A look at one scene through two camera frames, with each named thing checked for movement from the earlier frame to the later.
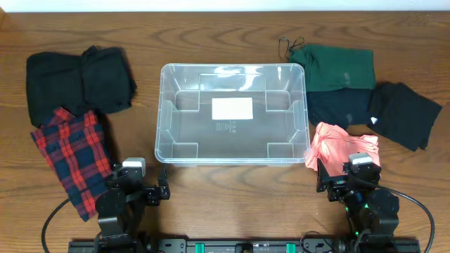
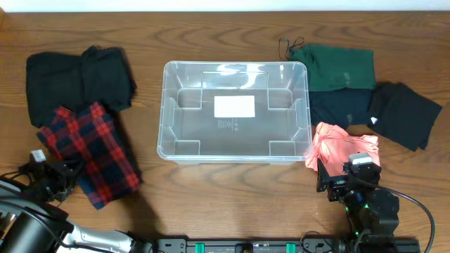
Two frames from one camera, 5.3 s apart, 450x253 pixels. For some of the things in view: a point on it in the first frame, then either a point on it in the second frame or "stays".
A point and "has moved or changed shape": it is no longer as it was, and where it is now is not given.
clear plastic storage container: (232, 114) stays
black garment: (98, 80) stays
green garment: (329, 68) stays
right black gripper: (339, 182) stays
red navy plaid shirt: (74, 147) has moved or changed shape
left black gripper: (141, 189) to (58, 172)
